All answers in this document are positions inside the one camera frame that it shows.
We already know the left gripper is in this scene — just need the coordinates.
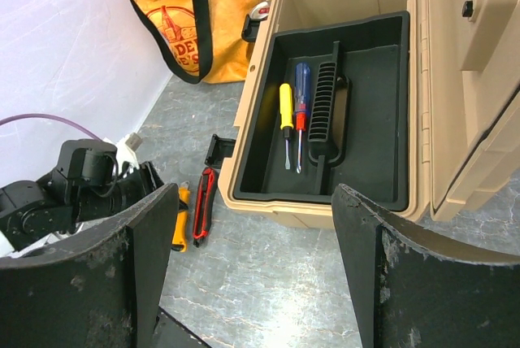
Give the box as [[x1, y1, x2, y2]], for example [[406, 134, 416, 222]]
[[109, 161, 164, 214]]

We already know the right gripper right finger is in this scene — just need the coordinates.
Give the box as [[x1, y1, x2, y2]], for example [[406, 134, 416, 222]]
[[331, 185, 519, 347]]

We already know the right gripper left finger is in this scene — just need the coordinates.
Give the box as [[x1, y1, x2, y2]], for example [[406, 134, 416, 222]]
[[1, 184, 179, 347]]

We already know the yellow handle screwdriver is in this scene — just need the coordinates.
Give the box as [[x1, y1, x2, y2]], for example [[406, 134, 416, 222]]
[[279, 83, 293, 170]]

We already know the black tool tray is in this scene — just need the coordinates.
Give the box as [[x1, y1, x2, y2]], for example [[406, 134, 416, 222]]
[[232, 11, 410, 211]]

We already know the blue handle screwdriver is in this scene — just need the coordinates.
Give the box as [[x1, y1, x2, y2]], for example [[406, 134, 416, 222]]
[[294, 63, 310, 174]]

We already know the tan plastic tool box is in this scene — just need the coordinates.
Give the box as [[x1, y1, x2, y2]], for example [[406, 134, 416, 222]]
[[219, 0, 519, 228]]

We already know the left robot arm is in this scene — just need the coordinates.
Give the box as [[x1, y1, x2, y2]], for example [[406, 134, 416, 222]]
[[1, 139, 163, 257]]

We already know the yellow utility knife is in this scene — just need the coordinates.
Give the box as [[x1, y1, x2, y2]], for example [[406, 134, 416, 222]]
[[171, 181, 190, 253]]

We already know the yellow tote bag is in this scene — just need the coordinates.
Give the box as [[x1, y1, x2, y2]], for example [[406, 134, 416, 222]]
[[129, 0, 264, 84]]

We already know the energy drink can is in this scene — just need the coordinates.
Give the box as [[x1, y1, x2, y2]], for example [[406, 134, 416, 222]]
[[249, 1, 271, 21]]

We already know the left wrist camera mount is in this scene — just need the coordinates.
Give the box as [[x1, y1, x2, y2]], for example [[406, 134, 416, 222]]
[[102, 133, 142, 174]]

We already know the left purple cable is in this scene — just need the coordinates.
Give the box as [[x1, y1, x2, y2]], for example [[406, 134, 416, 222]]
[[0, 113, 102, 141]]

